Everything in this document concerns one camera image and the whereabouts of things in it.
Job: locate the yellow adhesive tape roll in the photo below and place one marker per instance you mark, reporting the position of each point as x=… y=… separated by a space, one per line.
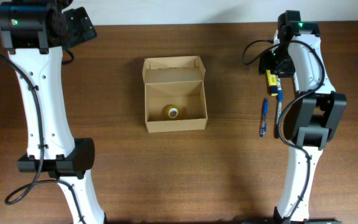
x=173 y=112

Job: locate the brown cardboard box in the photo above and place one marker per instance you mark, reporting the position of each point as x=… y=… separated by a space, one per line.
x=178 y=81

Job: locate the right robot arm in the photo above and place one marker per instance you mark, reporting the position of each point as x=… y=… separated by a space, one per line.
x=308 y=122

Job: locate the yellow highlighter marker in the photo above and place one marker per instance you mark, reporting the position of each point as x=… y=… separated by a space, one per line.
x=272 y=83

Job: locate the blue ballpoint pen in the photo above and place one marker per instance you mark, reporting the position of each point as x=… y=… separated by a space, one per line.
x=265 y=107

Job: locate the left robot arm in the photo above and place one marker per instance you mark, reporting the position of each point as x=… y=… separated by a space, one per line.
x=35 y=35

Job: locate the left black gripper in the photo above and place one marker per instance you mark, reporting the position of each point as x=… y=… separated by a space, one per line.
x=83 y=25

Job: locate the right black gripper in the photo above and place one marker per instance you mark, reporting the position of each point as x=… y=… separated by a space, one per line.
x=265 y=64

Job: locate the white marker with blue cap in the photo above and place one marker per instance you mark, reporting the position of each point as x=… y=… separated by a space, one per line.
x=279 y=92

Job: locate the silver marker with black cap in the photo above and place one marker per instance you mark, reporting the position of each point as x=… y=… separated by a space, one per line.
x=278 y=113

